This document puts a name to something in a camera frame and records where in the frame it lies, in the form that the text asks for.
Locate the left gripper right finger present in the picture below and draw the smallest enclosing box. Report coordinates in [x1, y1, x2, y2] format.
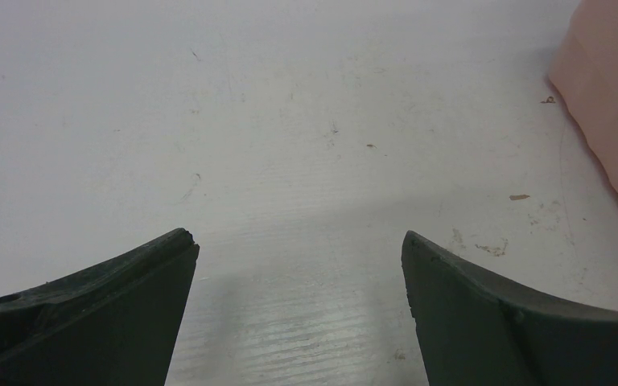
[402, 231, 618, 385]

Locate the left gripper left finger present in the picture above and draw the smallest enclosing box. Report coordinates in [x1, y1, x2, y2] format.
[0, 228, 200, 385]

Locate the pink plastic bin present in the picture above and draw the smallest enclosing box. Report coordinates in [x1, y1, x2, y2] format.
[548, 1, 618, 193]

